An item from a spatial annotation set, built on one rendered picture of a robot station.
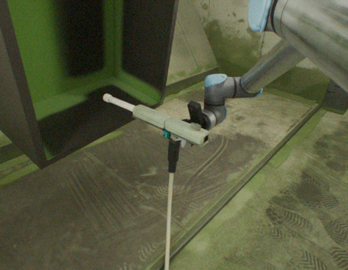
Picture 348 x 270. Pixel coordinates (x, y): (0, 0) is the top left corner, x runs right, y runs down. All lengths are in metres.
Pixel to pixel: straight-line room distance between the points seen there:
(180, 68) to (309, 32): 2.09
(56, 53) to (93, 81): 0.25
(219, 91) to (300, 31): 0.65
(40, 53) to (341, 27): 0.98
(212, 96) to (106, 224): 0.73
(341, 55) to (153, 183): 1.12
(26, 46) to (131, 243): 0.86
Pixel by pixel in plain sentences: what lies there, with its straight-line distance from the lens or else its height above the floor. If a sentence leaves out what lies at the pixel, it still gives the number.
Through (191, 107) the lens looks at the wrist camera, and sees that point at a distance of 0.88.
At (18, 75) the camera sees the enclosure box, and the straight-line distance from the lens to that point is 0.68.
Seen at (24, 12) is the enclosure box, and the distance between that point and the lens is 1.04.
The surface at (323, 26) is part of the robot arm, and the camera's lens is 0.37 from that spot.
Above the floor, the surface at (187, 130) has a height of 0.55.
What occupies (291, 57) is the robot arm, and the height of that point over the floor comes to 0.78.
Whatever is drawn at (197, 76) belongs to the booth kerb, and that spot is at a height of 0.14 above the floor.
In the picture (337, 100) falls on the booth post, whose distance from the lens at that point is 2.48.
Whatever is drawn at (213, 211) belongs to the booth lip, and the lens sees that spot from 1.20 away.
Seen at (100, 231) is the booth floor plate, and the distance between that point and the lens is 1.17.
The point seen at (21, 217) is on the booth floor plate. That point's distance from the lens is 1.36.
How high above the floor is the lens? 0.95
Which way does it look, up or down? 32 degrees down
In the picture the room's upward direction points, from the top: straight up
